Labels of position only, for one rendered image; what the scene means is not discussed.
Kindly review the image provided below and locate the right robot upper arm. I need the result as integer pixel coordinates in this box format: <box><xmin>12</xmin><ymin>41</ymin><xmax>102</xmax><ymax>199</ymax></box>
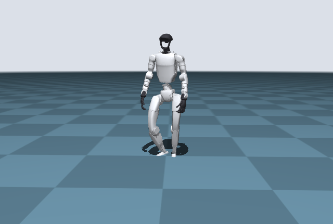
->
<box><xmin>146</xmin><ymin>54</ymin><xmax>156</xmax><ymax>80</ymax></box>

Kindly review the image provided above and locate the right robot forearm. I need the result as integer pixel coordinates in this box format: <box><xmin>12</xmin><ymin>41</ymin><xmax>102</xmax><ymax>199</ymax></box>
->
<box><xmin>141</xmin><ymin>73</ymin><xmax>151</xmax><ymax>95</ymax></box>

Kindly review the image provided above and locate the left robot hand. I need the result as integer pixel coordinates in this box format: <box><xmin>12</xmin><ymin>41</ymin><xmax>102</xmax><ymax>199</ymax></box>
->
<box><xmin>176</xmin><ymin>94</ymin><xmax>187</xmax><ymax>113</ymax></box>

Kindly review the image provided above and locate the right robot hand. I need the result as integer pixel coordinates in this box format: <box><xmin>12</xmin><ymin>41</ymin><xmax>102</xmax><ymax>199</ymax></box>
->
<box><xmin>140</xmin><ymin>91</ymin><xmax>146</xmax><ymax>110</ymax></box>

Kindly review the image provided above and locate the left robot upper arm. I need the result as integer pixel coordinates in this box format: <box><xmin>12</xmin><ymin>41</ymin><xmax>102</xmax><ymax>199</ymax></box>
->
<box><xmin>175</xmin><ymin>55</ymin><xmax>187</xmax><ymax>81</ymax></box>

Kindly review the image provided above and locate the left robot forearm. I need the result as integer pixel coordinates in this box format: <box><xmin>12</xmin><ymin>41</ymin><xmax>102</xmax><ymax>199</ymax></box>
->
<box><xmin>181</xmin><ymin>74</ymin><xmax>188</xmax><ymax>99</ymax></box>

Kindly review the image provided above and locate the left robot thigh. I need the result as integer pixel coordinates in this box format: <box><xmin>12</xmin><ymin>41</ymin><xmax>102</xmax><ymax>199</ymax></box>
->
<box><xmin>171</xmin><ymin>93</ymin><xmax>181</xmax><ymax>133</ymax></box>

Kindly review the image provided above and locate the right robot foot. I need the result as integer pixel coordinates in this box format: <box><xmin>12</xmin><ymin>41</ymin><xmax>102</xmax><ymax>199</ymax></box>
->
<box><xmin>156</xmin><ymin>151</ymin><xmax>169</xmax><ymax>156</ymax></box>

